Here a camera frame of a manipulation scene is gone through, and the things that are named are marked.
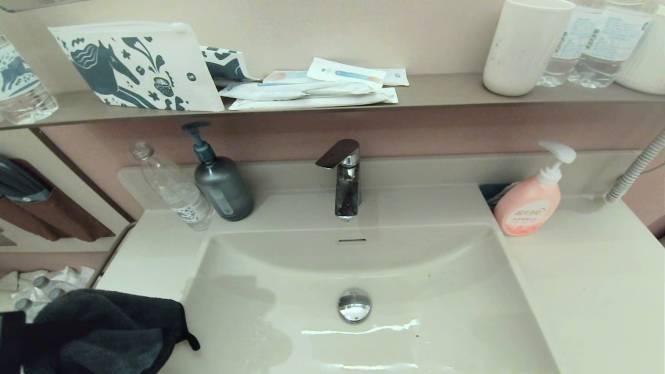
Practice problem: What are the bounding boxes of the plastic wrapped bottle pack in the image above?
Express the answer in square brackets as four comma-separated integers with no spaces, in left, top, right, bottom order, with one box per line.
[0,266,97,315]

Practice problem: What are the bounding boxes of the dark grey pump bottle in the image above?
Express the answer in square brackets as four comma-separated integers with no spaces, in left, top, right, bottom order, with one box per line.
[182,122,255,222]

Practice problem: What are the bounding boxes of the white sachet blue stripe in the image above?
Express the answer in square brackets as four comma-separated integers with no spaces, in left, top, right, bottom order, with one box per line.
[307,57,387,90]

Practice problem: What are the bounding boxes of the brown fabric holder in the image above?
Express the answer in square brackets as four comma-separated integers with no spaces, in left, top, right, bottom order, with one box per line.
[0,157,116,242]

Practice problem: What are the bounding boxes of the clear water bottle blue print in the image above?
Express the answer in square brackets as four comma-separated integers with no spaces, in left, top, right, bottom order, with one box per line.
[0,32,59,125]

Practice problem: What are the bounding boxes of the large horse print pouch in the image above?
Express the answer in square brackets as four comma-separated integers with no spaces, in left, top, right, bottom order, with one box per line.
[48,21,225,112]

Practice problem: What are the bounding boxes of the long white sachet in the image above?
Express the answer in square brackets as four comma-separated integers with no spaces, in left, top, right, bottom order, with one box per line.
[229,87,398,111]
[218,81,376,100]

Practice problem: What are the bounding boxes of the empty clear plastic bottle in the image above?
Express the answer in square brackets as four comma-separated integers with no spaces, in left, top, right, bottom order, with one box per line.
[130,141,215,231]

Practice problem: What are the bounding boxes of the white ribbed mug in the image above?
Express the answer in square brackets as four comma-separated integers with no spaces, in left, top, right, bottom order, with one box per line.
[615,8,665,95]

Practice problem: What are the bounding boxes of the white sachet peach print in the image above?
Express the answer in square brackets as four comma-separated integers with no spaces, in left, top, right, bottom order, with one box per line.
[262,70,312,85]

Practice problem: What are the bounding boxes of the black hair dryer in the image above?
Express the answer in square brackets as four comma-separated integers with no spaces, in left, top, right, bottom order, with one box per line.
[0,154,52,203]

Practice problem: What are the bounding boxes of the beige wall shelf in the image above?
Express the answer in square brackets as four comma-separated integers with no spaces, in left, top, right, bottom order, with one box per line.
[0,73,665,130]

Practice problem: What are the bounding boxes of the white corrugated hose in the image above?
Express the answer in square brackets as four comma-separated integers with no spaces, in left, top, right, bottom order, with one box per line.
[605,129,665,204]

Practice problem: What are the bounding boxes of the white ceramic sink basin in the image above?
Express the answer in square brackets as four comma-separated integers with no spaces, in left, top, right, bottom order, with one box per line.
[156,223,564,374]

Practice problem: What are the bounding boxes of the chrome faucet brown lever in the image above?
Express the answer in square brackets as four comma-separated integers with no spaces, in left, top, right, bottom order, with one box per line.
[315,139,362,221]

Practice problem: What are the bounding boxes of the dark blue packet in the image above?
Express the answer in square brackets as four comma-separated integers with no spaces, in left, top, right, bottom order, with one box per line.
[479,183,520,211]

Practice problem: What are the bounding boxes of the dark grey terry towel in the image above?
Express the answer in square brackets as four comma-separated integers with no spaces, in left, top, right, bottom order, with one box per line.
[21,289,201,374]

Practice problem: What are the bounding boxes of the clear water bottle white label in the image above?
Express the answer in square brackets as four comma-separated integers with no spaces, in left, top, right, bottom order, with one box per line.
[567,0,655,89]
[538,0,589,87]

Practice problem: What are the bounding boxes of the chrome drain stopper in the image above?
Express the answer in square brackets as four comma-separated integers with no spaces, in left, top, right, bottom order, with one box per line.
[338,288,373,323]

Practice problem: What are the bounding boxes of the plain white cup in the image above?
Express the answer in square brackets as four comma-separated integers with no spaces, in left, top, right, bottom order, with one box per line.
[483,0,576,97]

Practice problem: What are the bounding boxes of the pink soap pump bottle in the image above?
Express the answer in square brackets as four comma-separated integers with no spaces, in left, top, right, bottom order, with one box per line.
[494,140,577,237]

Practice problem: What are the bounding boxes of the small blue print pouch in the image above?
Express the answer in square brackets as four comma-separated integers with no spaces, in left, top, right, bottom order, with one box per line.
[201,46,260,84]

